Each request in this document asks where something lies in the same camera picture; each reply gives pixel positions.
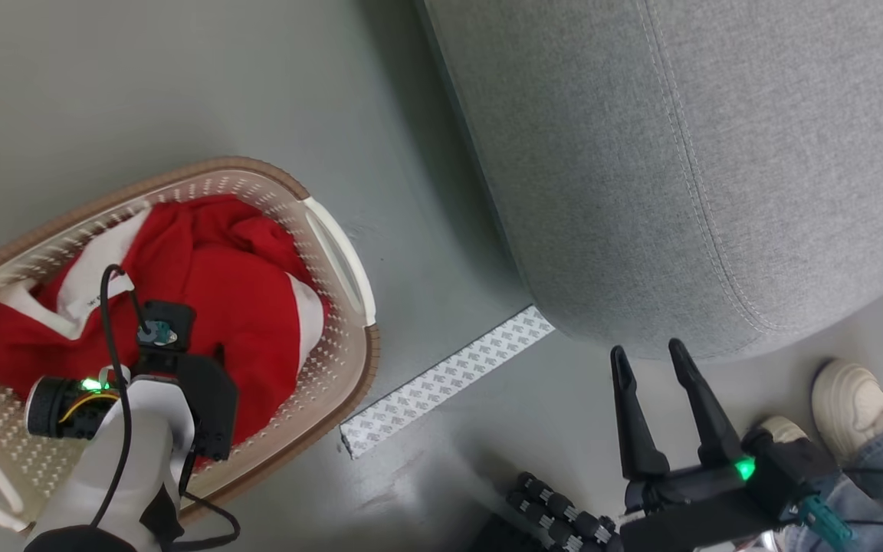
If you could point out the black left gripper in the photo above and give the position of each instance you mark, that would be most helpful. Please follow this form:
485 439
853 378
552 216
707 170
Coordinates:
210 406

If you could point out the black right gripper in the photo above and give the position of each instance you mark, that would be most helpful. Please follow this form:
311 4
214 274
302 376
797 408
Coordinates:
786 468

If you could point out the red and white garment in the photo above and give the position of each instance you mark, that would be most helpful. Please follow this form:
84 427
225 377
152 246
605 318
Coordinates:
219 268

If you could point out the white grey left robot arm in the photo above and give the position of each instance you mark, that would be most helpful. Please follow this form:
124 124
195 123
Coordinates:
131 460

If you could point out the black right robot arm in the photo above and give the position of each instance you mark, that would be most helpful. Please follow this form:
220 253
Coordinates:
687 530

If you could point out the cream perforated laundry basket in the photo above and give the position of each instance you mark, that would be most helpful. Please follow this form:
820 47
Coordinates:
323 368

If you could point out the small white sneaker toe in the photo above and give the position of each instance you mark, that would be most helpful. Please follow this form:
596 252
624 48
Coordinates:
782 429

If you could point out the large white sneaker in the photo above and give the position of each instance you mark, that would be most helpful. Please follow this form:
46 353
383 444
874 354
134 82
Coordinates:
851 406

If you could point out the white patterned floor tape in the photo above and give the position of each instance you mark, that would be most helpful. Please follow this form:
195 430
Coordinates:
441 377

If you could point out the grey fabric sofa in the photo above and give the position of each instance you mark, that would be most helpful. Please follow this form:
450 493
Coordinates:
641 153

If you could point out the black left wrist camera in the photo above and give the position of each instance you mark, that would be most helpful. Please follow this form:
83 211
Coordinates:
173 317

